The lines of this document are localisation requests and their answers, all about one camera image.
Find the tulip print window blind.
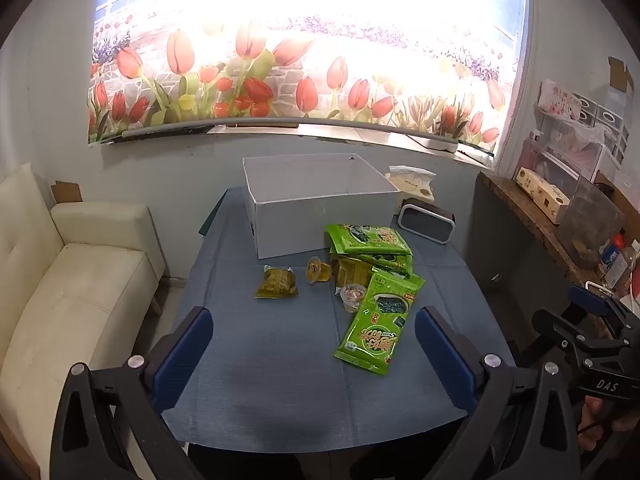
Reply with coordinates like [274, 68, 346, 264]
[87, 0, 530, 157]

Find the soft tissue pack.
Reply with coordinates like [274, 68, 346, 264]
[385, 165, 437, 201]

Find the olive green snack packet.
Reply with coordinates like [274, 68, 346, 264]
[254, 265, 300, 300]

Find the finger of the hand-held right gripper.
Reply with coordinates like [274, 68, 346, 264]
[567, 282, 640, 342]
[517, 309, 633, 378]

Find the green seaweed packet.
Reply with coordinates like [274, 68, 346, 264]
[325, 223, 412, 256]
[333, 266, 426, 376]
[330, 251, 415, 279]

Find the white window sill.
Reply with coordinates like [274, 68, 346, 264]
[100, 121, 495, 166]

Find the pink jelly cup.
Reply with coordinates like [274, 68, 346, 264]
[340, 282, 371, 313]

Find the patterned cream tissue box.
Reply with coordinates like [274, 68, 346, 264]
[515, 166, 571, 224]

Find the brown cardboard piece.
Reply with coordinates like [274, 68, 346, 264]
[50, 181, 83, 206]

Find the pink floral pack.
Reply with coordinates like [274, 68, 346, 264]
[537, 79, 583, 121]

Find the plastic bottle with blue label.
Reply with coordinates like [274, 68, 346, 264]
[599, 234, 627, 288]

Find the white drawer organiser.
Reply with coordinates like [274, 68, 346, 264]
[570, 92, 632, 166]

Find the white and black desk clock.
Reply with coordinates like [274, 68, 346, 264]
[398, 199, 457, 245]

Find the clear pink storage box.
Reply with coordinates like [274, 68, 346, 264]
[520, 129, 603, 184]

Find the yellow jelly cup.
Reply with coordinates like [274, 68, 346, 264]
[306, 256, 335, 285]

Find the dark green cloth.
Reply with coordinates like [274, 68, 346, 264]
[197, 187, 227, 237]

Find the person's right hand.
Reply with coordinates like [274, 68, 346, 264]
[577, 395, 640, 453]

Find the wooden side counter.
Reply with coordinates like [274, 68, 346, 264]
[477, 170, 640, 311]

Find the yellow brown snack packet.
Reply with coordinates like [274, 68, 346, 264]
[332, 255, 376, 292]

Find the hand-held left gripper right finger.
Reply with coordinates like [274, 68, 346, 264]
[414, 305, 583, 480]

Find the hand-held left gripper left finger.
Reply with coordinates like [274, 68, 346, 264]
[50, 306, 216, 480]

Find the cream leather sofa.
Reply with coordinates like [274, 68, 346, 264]
[0, 162, 168, 468]

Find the blue tablecloth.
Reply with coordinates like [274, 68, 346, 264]
[160, 187, 518, 453]

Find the clear plastic container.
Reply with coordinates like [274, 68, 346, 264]
[557, 175, 626, 268]

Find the white cardboard box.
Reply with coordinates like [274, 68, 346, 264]
[242, 152, 402, 260]

